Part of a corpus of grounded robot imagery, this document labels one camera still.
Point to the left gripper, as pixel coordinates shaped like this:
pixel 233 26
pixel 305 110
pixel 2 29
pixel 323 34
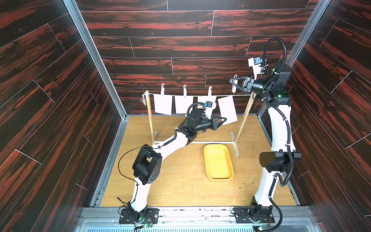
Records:
pixel 210 123

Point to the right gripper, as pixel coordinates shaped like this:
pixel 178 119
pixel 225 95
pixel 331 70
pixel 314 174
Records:
pixel 247 84

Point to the white postcard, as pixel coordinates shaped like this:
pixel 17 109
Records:
pixel 163 104
pixel 227 109
pixel 182 104
pixel 203 99

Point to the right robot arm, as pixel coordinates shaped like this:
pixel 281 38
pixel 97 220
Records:
pixel 277 164

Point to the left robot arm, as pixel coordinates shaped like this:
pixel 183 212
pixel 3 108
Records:
pixel 148 163

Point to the yellow plastic tray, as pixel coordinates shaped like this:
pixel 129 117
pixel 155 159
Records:
pixel 218 163

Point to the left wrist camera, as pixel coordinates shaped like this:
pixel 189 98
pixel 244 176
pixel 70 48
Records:
pixel 206 105

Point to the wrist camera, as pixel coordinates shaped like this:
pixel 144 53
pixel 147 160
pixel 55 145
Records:
pixel 206 105
pixel 255 63

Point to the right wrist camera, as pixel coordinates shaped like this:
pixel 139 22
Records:
pixel 255 63

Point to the wooden drying rack frame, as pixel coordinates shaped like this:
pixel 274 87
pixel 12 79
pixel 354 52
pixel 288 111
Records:
pixel 234 137

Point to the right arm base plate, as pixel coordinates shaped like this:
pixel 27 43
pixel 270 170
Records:
pixel 253 214

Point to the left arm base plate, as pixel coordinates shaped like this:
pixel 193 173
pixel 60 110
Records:
pixel 146 216

